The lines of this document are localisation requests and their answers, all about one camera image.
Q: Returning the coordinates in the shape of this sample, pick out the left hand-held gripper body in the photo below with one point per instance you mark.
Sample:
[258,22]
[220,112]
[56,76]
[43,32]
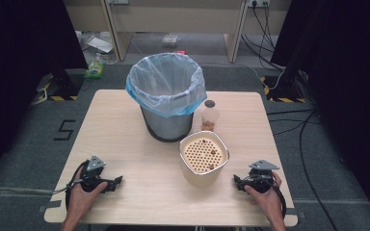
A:
[93,173]

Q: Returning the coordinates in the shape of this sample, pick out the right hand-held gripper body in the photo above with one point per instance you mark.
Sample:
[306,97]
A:
[260,178]

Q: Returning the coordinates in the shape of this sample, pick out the person's right hand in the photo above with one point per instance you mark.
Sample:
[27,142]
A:
[269,202]

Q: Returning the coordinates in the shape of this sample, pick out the person's left hand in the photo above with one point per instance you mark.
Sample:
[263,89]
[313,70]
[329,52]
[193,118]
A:
[80,200]

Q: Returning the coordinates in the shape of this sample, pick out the cream container with steel rim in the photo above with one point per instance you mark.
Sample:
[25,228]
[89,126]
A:
[202,178]

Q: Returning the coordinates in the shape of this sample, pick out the brown food scraps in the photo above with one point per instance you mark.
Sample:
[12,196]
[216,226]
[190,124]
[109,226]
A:
[212,152]

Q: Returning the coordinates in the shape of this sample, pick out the cream perforated strainer insert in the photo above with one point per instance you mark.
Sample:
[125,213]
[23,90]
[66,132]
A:
[202,155]

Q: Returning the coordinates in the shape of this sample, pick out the grey metal trash bin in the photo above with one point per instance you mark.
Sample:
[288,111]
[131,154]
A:
[168,126]

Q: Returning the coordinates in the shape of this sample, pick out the black round cap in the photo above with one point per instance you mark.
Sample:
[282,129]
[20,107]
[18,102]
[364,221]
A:
[209,103]

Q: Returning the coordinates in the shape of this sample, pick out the black stand base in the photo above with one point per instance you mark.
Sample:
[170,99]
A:
[65,84]
[284,86]

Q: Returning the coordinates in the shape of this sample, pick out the green packet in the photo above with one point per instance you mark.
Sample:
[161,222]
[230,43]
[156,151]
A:
[94,69]

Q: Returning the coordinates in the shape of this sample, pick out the blue plastic bin bag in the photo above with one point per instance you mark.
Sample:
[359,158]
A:
[160,80]

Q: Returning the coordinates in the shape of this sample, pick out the white paper sheet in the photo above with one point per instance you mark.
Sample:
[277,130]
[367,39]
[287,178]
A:
[100,44]

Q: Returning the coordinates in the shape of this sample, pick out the dark curtain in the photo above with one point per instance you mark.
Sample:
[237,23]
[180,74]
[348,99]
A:
[19,64]
[350,80]

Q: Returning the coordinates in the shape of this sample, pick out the small red object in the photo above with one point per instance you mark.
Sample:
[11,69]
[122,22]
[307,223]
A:
[181,52]

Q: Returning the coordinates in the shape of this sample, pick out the clear plastic packet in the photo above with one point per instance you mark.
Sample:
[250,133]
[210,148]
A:
[171,39]

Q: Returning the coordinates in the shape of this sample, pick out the light wooden desk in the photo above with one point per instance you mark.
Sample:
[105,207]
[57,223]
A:
[173,16]

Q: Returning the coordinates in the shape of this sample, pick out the white wall socket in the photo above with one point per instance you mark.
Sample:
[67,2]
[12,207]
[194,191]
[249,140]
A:
[258,2]

